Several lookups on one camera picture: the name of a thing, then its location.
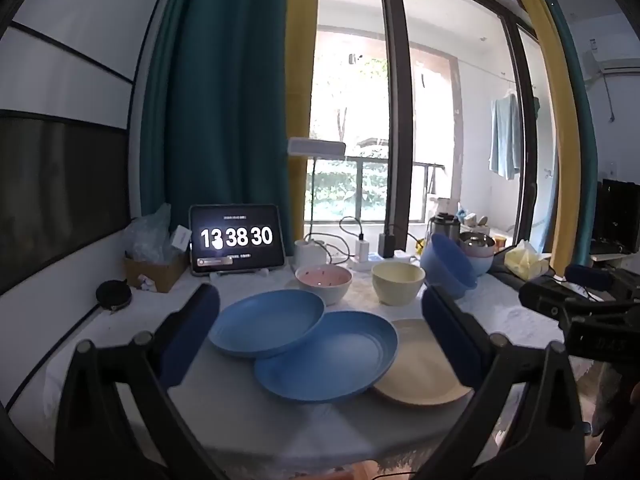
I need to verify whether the yellow tissue pack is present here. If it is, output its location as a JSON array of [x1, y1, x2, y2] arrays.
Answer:
[[504, 239, 551, 278]]

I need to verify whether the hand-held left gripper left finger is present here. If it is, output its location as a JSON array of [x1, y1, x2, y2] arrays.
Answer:
[[50, 282, 231, 480]]

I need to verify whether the white desk lamp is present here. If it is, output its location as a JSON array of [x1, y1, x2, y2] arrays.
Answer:
[[287, 136, 347, 270]]

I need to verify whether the clear plastic bag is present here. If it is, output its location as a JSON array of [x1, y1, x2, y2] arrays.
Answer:
[[122, 203, 173, 263]]

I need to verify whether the black round pouch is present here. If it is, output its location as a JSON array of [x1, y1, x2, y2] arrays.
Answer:
[[95, 279, 132, 313]]

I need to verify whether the white air conditioner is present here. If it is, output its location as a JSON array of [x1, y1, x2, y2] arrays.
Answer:
[[582, 35, 640, 83]]

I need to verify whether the yellow curtain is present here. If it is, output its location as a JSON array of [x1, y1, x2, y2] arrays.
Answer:
[[505, 0, 583, 278], [284, 0, 321, 241]]

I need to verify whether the grey folded cloth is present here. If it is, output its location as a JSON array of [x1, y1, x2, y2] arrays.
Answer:
[[487, 260, 568, 293]]

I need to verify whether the tablet showing clock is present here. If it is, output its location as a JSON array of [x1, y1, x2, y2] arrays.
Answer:
[[188, 203, 287, 277]]

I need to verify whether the blue plate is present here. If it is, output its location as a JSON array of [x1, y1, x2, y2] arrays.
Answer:
[[207, 289, 326, 359], [253, 310, 399, 404]]

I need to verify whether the white tablet stand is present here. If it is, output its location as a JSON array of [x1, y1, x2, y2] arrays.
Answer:
[[209, 266, 271, 283]]

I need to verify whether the balcony railing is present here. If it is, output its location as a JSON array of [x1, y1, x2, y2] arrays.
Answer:
[[305, 155, 446, 221]]

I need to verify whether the small white box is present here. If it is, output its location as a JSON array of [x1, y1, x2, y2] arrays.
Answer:
[[170, 225, 193, 252]]

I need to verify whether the hanging light blue towel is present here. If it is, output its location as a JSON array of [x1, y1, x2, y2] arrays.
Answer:
[[489, 91, 522, 181]]

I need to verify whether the black cable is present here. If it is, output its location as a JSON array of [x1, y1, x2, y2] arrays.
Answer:
[[340, 216, 366, 241], [305, 232, 351, 262], [385, 222, 426, 251]]

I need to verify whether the person's right forearm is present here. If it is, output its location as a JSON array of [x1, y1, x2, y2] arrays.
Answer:
[[592, 360, 640, 461]]

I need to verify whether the steel tumbler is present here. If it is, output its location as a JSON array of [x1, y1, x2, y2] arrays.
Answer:
[[431, 212, 461, 243]]

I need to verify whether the beige plate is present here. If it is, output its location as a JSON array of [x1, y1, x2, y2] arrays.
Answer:
[[372, 318, 475, 406]]

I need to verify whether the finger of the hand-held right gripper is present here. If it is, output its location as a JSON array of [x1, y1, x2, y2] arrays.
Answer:
[[519, 280, 599, 320], [565, 263, 616, 292]]

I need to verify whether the teal curtain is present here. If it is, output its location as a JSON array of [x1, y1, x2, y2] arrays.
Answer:
[[535, 0, 608, 266], [127, 0, 293, 271]]

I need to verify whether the pink dotted bowl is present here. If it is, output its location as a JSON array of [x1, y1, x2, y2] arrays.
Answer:
[[295, 264, 353, 307]]

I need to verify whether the black monitor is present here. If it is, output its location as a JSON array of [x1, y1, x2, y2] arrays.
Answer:
[[590, 178, 640, 256]]

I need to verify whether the cream bowl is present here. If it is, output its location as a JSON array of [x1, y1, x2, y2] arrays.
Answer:
[[371, 261, 426, 307]]

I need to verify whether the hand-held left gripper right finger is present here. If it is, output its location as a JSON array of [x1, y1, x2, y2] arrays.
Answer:
[[415, 284, 601, 480]]

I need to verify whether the dark blue bowl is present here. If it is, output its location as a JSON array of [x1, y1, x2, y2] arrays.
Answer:
[[420, 233, 478, 300]]

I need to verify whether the dark door frame post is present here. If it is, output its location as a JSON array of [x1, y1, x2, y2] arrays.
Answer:
[[502, 10, 543, 246], [377, 0, 418, 256]]

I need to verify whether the white power strip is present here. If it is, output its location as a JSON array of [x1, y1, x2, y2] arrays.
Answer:
[[347, 252, 418, 273]]

